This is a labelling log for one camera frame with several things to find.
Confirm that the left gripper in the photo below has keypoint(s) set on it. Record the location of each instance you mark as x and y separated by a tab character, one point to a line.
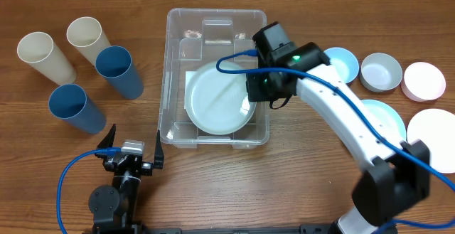
147	167

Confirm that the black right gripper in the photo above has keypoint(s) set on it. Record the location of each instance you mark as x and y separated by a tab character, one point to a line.
259	93

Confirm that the light blue small bowl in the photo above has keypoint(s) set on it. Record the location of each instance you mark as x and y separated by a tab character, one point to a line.
346	63

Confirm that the pale grey-green plate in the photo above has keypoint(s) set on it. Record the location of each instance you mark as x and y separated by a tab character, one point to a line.
219	102

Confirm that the dark blue cup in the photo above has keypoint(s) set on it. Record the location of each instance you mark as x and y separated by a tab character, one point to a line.
71	104
116	66

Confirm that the grey small bowl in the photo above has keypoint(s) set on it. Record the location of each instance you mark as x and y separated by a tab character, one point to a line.
380	72

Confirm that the light blue plate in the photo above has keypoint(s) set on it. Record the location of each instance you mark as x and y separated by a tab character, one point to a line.
387	115

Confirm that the pink small bowl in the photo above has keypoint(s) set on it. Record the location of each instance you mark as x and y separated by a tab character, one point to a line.
423	82

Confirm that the white plate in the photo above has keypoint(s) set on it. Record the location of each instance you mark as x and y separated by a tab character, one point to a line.
435	127

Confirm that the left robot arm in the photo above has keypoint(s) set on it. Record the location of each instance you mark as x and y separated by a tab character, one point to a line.
113	206

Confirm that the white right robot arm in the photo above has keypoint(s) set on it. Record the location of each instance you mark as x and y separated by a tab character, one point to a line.
394	174

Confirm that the clear plastic storage bin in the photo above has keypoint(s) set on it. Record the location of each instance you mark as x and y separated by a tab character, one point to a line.
195	37

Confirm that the dark blue cup front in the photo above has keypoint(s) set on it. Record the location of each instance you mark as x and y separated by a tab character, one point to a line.
71	104

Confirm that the cream tall cup rear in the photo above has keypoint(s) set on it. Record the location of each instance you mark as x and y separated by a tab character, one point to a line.
88	37

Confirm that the cream tall cup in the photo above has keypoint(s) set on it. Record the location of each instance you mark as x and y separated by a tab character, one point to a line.
39	50
88	37

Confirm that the cream tall cup left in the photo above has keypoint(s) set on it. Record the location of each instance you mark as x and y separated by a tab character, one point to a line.
39	50

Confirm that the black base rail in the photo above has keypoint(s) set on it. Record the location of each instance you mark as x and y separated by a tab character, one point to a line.
302	229

